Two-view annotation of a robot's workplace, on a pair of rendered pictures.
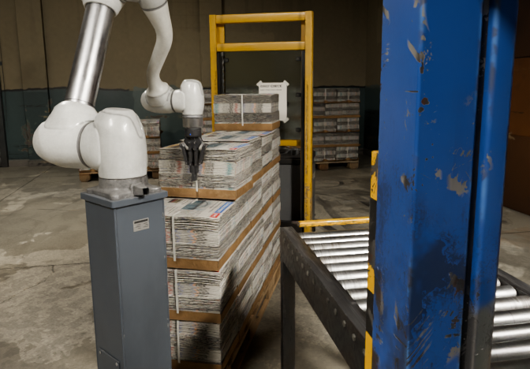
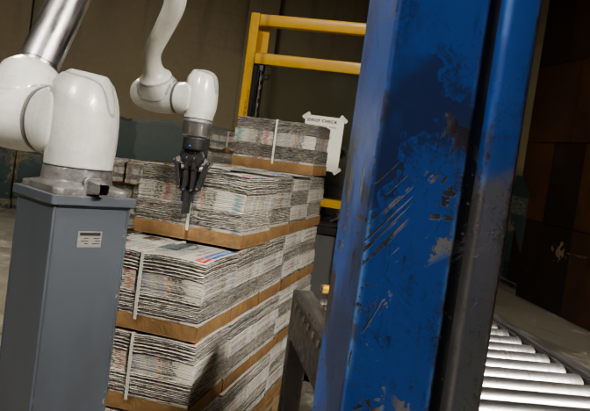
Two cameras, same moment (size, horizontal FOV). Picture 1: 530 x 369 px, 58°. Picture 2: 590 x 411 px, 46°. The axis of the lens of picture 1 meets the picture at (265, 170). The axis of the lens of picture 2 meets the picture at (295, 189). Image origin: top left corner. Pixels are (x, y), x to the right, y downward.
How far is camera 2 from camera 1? 0.21 m
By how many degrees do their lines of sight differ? 7
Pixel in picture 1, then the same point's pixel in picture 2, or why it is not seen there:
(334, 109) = not seen: hidden behind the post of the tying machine
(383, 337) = (345, 235)
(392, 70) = not seen: outside the picture
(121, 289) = (43, 328)
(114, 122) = (78, 86)
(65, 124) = (11, 83)
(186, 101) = (191, 97)
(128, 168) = (86, 154)
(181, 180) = (166, 212)
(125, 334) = (35, 399)
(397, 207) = (383, 16)
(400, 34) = not seen: outside the picture
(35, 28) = (20, 18)
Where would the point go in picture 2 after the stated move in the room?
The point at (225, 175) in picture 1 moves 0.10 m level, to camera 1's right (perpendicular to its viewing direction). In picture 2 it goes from (231, 212) to (262, 216)
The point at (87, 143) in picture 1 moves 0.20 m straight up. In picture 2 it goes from (36, 111) to (46, 20)
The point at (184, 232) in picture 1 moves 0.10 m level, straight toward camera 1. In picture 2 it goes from (154, 277) to (152, 285)
